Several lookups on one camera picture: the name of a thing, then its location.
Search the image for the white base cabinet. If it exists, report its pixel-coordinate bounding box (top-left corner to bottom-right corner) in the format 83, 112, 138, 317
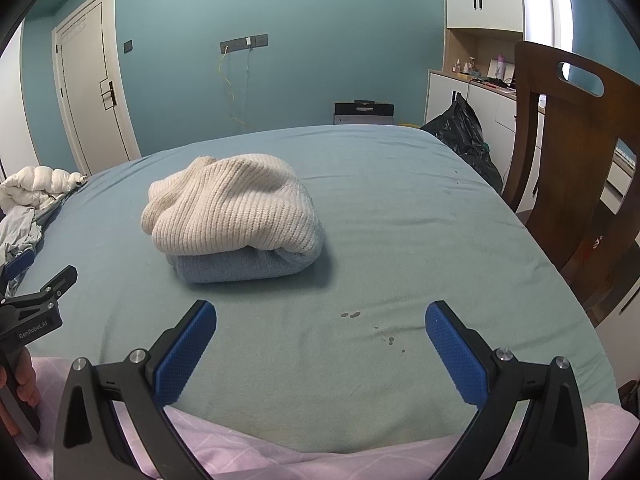
426, 70, 546, 161

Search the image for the blue and cream knit sweater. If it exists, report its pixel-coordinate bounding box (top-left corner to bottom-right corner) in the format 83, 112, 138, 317
140, 154, 324, 284

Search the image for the black and grey box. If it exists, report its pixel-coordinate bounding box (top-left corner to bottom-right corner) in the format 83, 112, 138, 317
334, 100, 396, 127

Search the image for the white door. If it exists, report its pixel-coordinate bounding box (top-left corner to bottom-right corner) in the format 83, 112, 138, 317
51, 0, 142, 176

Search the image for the brown wooden chair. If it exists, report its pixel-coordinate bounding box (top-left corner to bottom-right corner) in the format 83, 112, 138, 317
501, 41, 640, 311

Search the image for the person's left hand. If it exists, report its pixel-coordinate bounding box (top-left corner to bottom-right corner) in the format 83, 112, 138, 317
0, 349, 41, 437

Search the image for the yellow cable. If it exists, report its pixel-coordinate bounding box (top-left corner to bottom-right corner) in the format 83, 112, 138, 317
217, 47, 253, 133

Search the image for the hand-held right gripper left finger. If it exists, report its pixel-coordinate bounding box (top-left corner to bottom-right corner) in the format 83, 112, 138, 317
52, 300, 217, 480

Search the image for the grey crumpled cloth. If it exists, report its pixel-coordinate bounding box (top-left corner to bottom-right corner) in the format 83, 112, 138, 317
0, 207, 46, 266

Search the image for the grey wall outlet strip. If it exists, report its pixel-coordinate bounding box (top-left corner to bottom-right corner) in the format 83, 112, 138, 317
220, 34, 269, 55

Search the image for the bright window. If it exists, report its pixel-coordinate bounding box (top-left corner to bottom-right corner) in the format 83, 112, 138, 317
517, 0, 571, 51

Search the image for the black plastic bag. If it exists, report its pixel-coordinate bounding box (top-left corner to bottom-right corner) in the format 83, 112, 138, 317
420, 91, 502, 193

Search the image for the white puffy jacket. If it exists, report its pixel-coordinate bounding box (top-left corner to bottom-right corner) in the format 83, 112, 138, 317
0, 165, 90, 221

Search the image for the blue curtain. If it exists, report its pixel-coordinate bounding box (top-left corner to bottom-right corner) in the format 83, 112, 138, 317
565, 0, 640, 86

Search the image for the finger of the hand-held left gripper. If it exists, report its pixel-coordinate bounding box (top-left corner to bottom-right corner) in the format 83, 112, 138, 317
0, 250, 36, 296
22, 266, 78, 306

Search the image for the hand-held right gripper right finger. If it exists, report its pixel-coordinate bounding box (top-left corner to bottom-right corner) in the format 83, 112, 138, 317
425, 301, 591, 480

